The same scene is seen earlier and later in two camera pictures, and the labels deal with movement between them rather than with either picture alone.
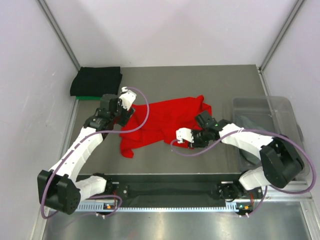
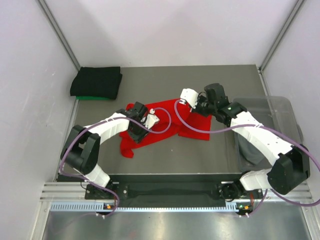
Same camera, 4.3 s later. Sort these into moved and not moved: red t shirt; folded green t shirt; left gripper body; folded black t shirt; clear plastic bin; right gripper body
Moved: left gripper body; right gripper body
Not moved: clear plastic bin; red t shirt; folded black t shirt; folded green t shirt
